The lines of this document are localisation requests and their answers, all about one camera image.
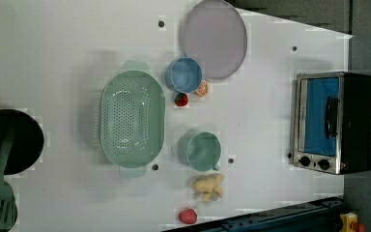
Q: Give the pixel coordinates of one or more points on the black toaster oven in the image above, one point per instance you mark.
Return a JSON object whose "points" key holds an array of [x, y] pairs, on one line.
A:
{"points": [[332, 123]]}

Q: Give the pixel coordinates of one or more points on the red strawberry toy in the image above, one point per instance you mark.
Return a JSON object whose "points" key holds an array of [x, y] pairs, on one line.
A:
{"points": [[181, 100]]}

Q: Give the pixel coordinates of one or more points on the orange slice toy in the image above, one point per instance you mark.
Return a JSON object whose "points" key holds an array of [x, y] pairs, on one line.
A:
{"points": [[203, 89]]}

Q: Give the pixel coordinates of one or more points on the green mug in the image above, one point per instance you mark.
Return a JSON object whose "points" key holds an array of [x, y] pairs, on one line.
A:
{"points": [[200, 150]]}

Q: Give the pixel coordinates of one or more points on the blue cup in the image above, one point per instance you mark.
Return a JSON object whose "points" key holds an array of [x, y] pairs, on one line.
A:
{"points": [[184, 75]]}

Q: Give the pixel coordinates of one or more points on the green oval colander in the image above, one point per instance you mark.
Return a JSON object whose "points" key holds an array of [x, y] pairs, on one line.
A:
{"points": [[132, 119]]}

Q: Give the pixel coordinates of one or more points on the yellow banana bunch toy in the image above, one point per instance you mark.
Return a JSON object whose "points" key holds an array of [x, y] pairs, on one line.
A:
{"points": [[208, 185]]}

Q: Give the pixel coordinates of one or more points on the lilac round plate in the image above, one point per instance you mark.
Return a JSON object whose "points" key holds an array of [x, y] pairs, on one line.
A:
{"points": [[215, 36]]}

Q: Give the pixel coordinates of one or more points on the red apple toy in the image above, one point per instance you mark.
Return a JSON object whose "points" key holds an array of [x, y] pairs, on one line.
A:
{"points": [[187, 216]]}

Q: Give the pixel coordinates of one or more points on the black cylindrical container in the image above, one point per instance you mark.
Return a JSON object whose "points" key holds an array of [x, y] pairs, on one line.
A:
{"points": [[28, 140]]}

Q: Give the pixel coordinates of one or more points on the yellow clamp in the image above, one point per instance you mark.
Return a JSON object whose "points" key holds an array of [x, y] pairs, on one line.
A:
{"points": [[351, 223]]}

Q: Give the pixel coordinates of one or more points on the green spatula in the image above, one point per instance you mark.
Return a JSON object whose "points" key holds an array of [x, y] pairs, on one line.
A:
{"points": [[7, 201]]}

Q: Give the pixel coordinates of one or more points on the blue metal frame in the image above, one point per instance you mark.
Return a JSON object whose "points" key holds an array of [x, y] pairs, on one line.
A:
{"points": [[315, 216]]}

